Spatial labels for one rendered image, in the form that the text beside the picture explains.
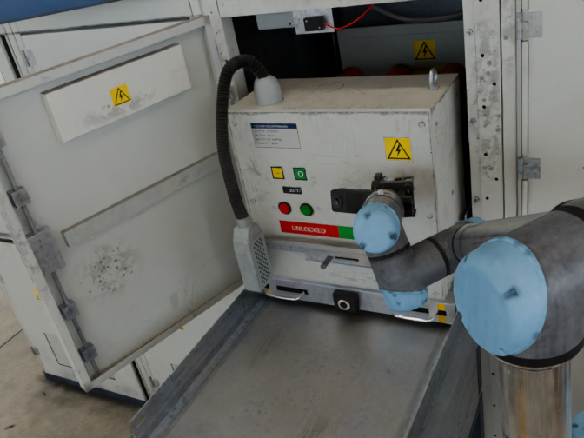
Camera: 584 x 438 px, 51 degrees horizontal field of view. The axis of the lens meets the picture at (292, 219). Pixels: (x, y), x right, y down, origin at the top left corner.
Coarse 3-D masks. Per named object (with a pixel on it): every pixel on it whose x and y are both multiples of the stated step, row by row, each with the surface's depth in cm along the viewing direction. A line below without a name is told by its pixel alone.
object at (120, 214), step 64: (64, 64) 129; (128, 64) 138; (192, 64) 153; (0, 128) 125; (64, 128) 131; (128, 128) 145; (192, 128) 158; (0, 192) 125; (64, 192) 138; (128, 192) 149; (192, 192) 162; (64, 256) 141; (128, 256) 153; (192, 256) 167; (64, 320) 145; (128, 320) 157
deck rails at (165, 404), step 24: (240, 312) 163; (456, 312) 140; (216, 336) 154; (456, 336) 141; (192, 360) 146; (216, 360) 151; (168, 384) 139; (192, 384) 145; (432, 384) 126; (144, 408) 132; (168, 408) 139; (432, 408) 126; (144, 432) 133; (408, 432) 114
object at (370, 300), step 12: (276, 276) 164; (264, 288) 167; (288, 288) 163; (300, 288) 161; (312, 288) 159; (324, 288) 157; (336, 288) 155; (348, 288) 154; (360, 288) 153; (312, 300) 161; (324, 300) 159; (360, 300) 154; (372, 300) 152; (384, 300) 150; (432, 300) 144; (444, 300) 143; (384, 312) 152; (396, 312) 150; (408, 312) 148; (420, 312) 147; (444, 312) 144
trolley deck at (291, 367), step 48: (240, 336) 158; (288, 336) 154; (336, 336) 151; (384, 336) 148; (432, 336) 145; (240, 384) 143; (288, 384) 140; (336, 384) 137; (384, 384) 134; (192, 432) 132; (240, 432) 130; (288, 432) 128; (336, 432) 125; (384, 432) 123; (432, 432) 121
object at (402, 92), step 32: (288, 96) 145; (320, 96) 141; (352, 96) 136; (384, 96) 133; (416, 96) 129; (448, 96) 132; (448, 128) 134; (448, 160) 136; (448, 192) 138; (448, 224) 140; (448, 288) 145
